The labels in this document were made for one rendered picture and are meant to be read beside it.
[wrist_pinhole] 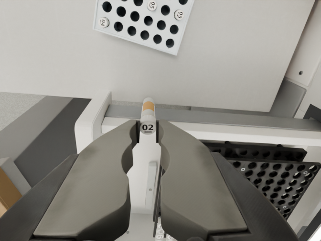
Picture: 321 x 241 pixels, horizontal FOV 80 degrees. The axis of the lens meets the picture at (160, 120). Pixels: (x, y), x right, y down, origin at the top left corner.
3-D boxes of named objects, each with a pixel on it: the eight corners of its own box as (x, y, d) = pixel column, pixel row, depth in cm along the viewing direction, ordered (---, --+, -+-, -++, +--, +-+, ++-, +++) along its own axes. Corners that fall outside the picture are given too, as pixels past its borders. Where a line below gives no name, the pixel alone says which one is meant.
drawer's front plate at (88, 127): (105, 214, 42) (92, 273, 33) (99, 87, 29) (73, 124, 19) (113, 214, 42) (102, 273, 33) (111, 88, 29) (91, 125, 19)
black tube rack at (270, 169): (152, 205, 39) (153, 237, 33) (161, 130, 31) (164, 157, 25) (257, 208, 41) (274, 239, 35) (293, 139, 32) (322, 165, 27)
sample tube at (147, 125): (155, 108, 18) (156, 136, 14) (142, 108, 18) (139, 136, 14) (155, 95, 17) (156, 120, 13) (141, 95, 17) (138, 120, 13)
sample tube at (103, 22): (104, 24, 30) (97, 26, 26) (105, 16, 29) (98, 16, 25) (112, 27, 30) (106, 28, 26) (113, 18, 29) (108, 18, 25)
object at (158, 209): (153, 234, 34) (153, 237, 33) (164, 153, 25) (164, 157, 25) (163, 234, 34) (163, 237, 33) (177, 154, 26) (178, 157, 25)
